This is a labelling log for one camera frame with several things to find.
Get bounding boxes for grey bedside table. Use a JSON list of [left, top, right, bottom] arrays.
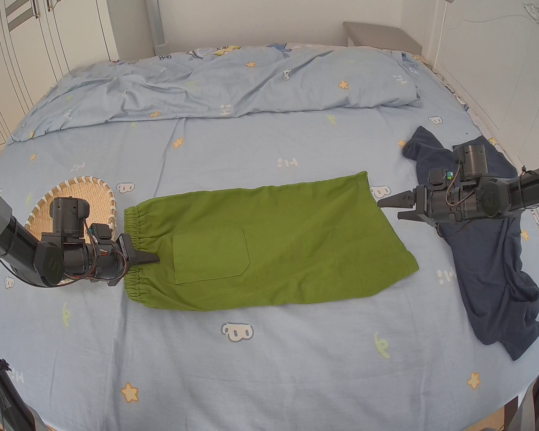
[[343, 22, 423, 55]]

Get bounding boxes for green shorts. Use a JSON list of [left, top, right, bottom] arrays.
[[123, 171, 420, 311]]

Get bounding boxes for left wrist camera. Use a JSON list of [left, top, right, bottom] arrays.
[[49, 197, 91, 244]]

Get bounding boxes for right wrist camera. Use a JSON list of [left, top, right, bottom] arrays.
[[453, 144, 490, 183]]

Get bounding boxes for round woven basket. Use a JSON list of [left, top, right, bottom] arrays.
[[25, 175, 118, 286]]

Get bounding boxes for pale blue quilt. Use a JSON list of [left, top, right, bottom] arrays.
[[7, 43, 423, 145]]

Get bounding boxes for bed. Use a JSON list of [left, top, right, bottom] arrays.
[[0, 0, 539, 431]]

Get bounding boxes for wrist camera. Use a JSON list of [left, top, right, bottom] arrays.
[[453, 144, 490, 183], [49, 197, 91, 244]]

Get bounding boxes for white wardrobe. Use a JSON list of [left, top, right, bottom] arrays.
[[0, 0, 119, 151]]

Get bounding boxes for dark blue garment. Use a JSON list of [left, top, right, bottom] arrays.
[[402, 126, 539, 362]]

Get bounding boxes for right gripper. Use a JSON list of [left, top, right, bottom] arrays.
[[377, 167, 482, 229]]

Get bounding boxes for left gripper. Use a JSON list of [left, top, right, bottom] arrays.
[[82, 224, 161, 287]]

